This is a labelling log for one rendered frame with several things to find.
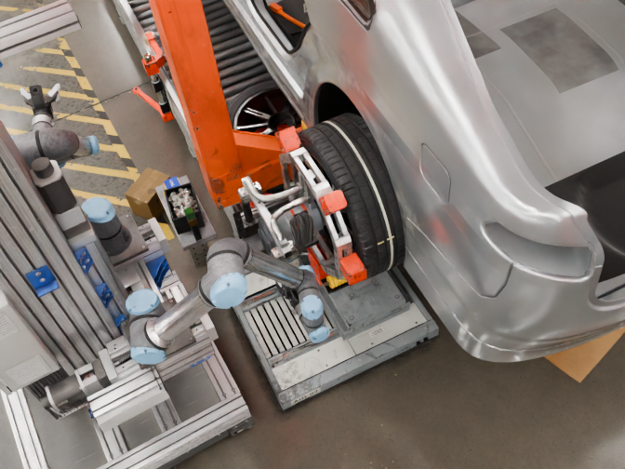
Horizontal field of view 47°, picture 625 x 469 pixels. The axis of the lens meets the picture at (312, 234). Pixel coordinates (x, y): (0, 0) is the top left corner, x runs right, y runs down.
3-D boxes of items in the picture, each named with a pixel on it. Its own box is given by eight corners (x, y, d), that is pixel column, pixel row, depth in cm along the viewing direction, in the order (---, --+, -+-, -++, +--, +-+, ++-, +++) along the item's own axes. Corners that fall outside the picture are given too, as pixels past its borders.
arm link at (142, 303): (166, 301, 266) (156, 280, 256) (167, 331, 258) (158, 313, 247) (133, 307, 266) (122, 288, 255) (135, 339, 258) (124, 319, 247)
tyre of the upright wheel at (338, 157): (406, 283, 316) (430, 212, 257) (359, 305, 311) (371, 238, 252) (338, 167, 342) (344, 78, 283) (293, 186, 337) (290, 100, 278)
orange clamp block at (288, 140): (302, 146, 287) (294, 125, 285) (285, 154, 285) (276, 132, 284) (299, 147, 294) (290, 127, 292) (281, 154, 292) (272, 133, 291)
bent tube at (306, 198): (327, 229, 272) (325, 211, 264) (281, 248, 268) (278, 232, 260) (308, 197, 282) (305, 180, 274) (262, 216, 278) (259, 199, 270)
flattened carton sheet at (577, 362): (645, 308, 350) (647, 304, 347) (579, 384, 330) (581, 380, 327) (591, 273, 365) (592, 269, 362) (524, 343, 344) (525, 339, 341)
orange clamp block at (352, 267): (356, 261, 282) (367, 278, 277) (339, 270, 280) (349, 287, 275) (355, 251, 276) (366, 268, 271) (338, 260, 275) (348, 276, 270)
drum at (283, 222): (331, 232, 296) (329, 210, 285) (285, 253, 292) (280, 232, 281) (316, 208, 304) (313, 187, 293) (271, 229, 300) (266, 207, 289)
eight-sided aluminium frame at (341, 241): (355, 295, 301) (351, 214, 257) (341, 301, 299) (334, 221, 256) (300, 207, 331) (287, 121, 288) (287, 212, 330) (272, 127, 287)
